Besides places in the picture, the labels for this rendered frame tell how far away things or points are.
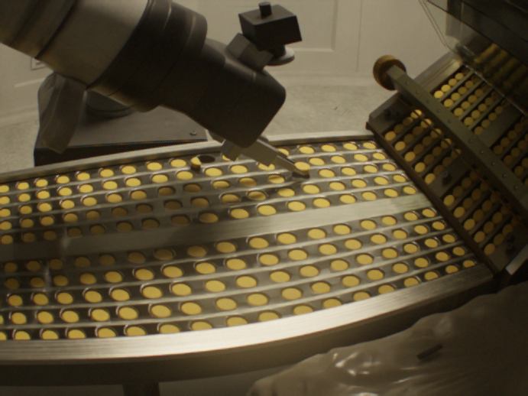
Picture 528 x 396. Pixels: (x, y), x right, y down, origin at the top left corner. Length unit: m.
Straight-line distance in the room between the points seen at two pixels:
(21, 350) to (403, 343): 0.21
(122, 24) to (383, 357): 0.23
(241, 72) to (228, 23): 2.60
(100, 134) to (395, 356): 0.64
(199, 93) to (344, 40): 2.82
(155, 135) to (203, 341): 0.55
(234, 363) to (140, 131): 0.56
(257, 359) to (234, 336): 0.02
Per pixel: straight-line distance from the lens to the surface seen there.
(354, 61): 3.31
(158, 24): 0.41
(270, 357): 0.39
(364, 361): 0.34
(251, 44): 0.45
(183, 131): 0.91
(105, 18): 0.40
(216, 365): 0.38
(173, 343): 0.37
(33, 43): 0.40
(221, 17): 3.01
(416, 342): 0.35
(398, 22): 3.36
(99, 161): 0.52
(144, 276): 0.42
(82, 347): 0.36
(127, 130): 0.91
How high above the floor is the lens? 1.21
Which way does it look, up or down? 31 degrees down
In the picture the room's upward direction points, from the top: 6 degrees clockwise
